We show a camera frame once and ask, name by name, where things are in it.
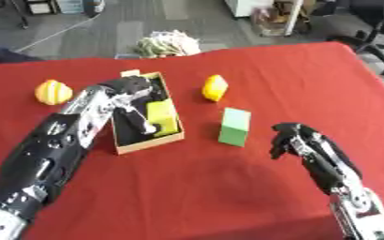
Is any green rectangular block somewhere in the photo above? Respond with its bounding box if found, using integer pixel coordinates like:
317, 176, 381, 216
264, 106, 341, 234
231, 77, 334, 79
216, 107, 253, 148

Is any tan cardboard box black inside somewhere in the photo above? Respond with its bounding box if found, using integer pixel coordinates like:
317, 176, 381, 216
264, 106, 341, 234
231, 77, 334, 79
110, 69, 187, 156

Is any black office chair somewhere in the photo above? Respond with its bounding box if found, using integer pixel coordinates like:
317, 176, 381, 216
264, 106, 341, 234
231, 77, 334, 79
324, 0, 384, 77

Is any white cabinet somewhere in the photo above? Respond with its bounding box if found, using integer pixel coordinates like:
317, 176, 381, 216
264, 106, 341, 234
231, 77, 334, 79
223, 0, 307, 37

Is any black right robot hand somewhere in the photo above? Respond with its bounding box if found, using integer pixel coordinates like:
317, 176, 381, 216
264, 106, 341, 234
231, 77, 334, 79
267, 122, 364, 196

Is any yellow-green block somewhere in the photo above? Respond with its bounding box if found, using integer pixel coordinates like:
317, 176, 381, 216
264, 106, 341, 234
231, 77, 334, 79
144, 98, 181, 138

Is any orange striped toy fruit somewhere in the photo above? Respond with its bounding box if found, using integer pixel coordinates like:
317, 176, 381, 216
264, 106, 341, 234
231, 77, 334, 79
33, 79, 76, 106

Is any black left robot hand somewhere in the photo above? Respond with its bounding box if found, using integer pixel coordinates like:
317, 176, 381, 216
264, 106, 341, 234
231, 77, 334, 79
95, 75, 170, 136

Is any yellow toy lemon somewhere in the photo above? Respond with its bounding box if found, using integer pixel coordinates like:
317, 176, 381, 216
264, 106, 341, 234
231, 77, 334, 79
199, 74, 230, 103

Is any crumpled patterned cloth bag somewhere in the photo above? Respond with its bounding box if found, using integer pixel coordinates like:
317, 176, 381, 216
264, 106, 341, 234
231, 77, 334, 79
131, 29, 204, 59

